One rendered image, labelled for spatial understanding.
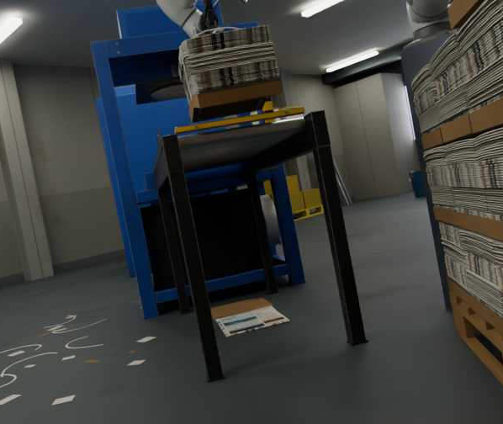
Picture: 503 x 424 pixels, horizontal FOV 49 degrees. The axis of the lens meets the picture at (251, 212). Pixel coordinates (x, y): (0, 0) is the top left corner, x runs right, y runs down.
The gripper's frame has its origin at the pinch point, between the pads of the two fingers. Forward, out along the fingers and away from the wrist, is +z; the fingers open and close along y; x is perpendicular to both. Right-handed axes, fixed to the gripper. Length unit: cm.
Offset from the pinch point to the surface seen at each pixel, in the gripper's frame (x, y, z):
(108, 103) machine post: 46, 11, -115
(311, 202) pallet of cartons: -253, 167, -739
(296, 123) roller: -17, 46, 16
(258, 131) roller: -2.8, 46.3, 16.4
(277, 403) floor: 17, 120, 60
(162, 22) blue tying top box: 6, -30, -130
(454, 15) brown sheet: -31, 33, 92
